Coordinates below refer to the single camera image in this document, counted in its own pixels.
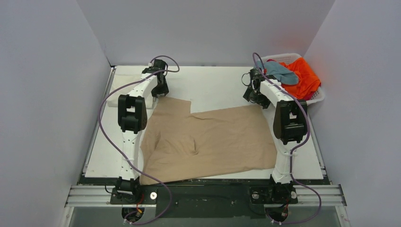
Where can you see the blue grey t shirt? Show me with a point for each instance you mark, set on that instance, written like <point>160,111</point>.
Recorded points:
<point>279,72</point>

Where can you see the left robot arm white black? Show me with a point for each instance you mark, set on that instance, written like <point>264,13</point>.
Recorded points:
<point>132,118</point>

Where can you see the orange t shirt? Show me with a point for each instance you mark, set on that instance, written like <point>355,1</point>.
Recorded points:
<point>308,82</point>

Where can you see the folded cream t shirt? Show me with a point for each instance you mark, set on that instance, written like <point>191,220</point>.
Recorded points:
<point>125,87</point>

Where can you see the tan t shirt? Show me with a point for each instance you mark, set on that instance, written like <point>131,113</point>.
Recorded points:
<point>180,145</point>

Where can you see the white plastic laundry basket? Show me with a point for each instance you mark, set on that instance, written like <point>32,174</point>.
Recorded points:
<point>290,58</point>

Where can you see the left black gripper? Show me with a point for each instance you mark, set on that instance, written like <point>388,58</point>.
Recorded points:
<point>160,89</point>

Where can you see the aluminium rail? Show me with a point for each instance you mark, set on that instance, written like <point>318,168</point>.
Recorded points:
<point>96,196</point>

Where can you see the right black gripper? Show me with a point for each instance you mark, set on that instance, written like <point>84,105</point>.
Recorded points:
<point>258,99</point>

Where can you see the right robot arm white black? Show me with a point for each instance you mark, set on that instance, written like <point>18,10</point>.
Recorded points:
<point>289,128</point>

